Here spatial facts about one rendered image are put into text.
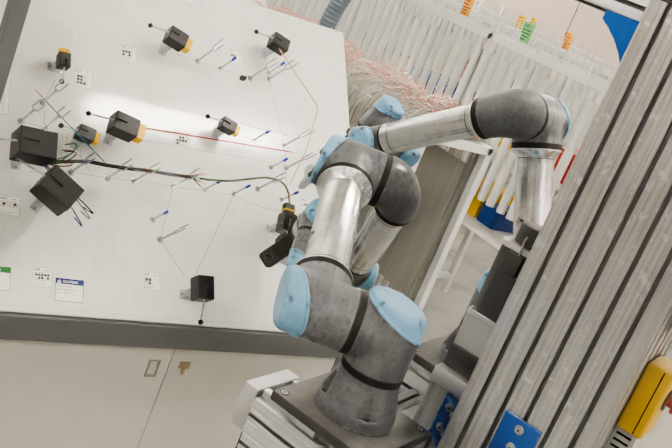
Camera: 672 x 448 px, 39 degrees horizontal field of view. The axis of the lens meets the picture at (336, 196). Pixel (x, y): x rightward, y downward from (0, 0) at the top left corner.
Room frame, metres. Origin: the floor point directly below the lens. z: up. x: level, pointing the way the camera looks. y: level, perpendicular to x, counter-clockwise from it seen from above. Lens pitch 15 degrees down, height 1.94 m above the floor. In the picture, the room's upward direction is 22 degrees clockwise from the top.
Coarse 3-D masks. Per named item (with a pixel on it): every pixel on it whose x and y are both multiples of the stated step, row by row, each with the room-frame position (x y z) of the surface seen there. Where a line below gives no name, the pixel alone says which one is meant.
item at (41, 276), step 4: (32, 268) 2.04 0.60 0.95; (36, 268) 2.05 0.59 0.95; (40, 268) 2.06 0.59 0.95; (44, 268) 2.06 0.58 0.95; (48, 268) 2.07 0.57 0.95; (52, 268) 2.08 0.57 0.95; (32, 272) 2.04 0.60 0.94; (36, 272) 2.05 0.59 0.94; (40, 272) 2.05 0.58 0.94; (44, 272) 2.06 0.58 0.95; (48, 272) 2.07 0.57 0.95; (52, 272) 2.07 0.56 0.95; (32, 276) 2.03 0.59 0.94; (36, 276) 2.04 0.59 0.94; (40, 276) 2.05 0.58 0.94; (44, 276) 2.05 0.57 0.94; (48, 276) 2.06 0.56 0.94; (32, 280) 2.03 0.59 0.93; (36, 280) 2.04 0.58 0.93; (40, 280) 2.04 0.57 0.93; (44, 280) 2.05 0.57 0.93; (48, 280) 2.06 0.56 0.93; (32, 284) 2.03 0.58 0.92; (36, 284) 2.03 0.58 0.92; (40, 284) 2.04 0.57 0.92; (44, 284) 2.04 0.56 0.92; (48, 284) 2.05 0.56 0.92
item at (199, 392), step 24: (192, 360) 2.32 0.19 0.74; (216, 360) 2.37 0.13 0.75; (240, 360) 2.42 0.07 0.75; (264, 360) 2.47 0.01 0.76; (288, 360) 2.52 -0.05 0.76; (312, 360) 2.57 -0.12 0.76; (168, 384) 2.29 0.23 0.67; (192, 384) 2.34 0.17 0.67; (216, 384) 2.39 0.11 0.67; (240, 384) 2.44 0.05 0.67; (168, 408) 2.31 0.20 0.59; (192, 408) 2.36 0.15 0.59; (216, 408) 2.41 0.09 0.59; (144, 432) 2.28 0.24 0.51; (168, 432) 2.33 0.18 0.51; (192, 432) 2.38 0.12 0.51; (216, 432) 2.43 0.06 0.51; (240, 432) 2.48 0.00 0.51
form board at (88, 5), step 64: (0, 0) 2.33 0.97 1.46; (64, 0) 2.46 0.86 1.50; (128, 0) 2.60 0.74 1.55; (128, 64) 2.50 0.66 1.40; (192, 64) 2.65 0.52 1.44; (256, 64) 2.82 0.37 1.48; (320, 64) 3.01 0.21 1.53; (0, 128) 2.16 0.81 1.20; (64, 128) 2.28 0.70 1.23; (192, 128) 2.55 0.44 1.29; (256, 128) 2.71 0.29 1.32; (320, 128) 2.89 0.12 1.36; (0, 192) 2.08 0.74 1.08; (128, 192) 2.32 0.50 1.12; (192, 192) 2.45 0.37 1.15; (256, 192) 2.60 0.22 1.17; (0, 256) 2.01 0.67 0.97; (64, 256) 2.11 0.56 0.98; (128, 256) 2.23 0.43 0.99; (192, 256) 2.36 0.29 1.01; (256, 256) 2.50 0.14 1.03; (128, 320) 2.15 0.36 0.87; (192, 320) 2.27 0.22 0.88; (256, 320) 2.40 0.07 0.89
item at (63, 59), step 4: (60, 52) 2.31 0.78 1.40; (64, 52) 2.31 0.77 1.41; (56, 56) 2.32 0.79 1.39; (60, 56) 2.30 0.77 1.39; (64, 56) 2.31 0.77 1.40; (68, 56) 2.31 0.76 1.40; (56, 60) 2.31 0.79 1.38; (60, 60) 2.29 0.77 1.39; (64, 60) 2.31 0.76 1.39; (68, 60) 2.31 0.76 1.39; (48, 64) 2.33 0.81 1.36; (52, 64) 2.34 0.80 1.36; (56, 64) 2.30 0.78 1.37; (60, 64) 2.29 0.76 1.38; (64, 64) 2.30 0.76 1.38; (68, 64) 2.30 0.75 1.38; (48, 68) 2.33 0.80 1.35; (52, 68) 2.33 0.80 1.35; (56, 68) 2.30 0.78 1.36; (60, 68) 2.30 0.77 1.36; (64, 68) 2.30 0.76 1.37; (68, 68) 2.31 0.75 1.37; (56, 72) 2.34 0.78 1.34; (60, 72) 2.34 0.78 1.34; (64, 72) 2.35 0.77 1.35; (60, 80) 2.28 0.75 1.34
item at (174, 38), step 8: (152, 24) 2.54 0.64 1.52; (168, 32) 2.55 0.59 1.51; (176, 32) 2.55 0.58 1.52; (184, 32) 2.57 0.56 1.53; (168, 40) 2.54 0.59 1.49; (176, 40) 2.54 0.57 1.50; (184, 40) 2.56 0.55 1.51; (160, 48) 2.60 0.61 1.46; (168, 48) 2.59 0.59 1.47; (176, 48) 2.56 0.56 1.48
